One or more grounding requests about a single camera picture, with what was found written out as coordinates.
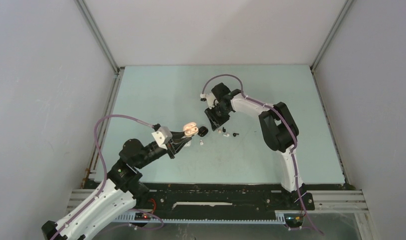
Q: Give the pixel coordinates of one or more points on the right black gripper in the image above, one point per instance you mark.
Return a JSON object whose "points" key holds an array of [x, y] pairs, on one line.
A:
{"points": [[216, 123]]}

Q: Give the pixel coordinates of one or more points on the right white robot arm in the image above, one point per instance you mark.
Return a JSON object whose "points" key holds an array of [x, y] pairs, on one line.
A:
{"points": [[277, 125]]}

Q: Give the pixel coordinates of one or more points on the black earbud charging case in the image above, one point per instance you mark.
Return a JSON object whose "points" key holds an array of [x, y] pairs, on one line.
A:
{"points": [[203, 131]]}

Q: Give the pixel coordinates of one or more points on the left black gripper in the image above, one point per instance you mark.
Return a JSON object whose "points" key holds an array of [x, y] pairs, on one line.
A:
{"points": [[177, 141]]}

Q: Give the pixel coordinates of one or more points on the beige earbud charging case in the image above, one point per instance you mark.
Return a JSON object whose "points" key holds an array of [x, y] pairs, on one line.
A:
{"points": [[191, 125]]}

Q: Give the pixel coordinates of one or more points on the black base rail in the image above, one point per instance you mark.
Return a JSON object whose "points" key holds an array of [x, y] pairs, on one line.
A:
{"points": [[229, 202]]}

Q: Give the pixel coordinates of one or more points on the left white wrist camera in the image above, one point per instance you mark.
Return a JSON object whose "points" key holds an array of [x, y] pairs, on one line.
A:
{"points": [[162, 136]]}

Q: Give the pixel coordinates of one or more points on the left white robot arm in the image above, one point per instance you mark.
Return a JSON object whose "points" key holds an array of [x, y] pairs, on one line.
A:
{"points": [[120, 191]]}

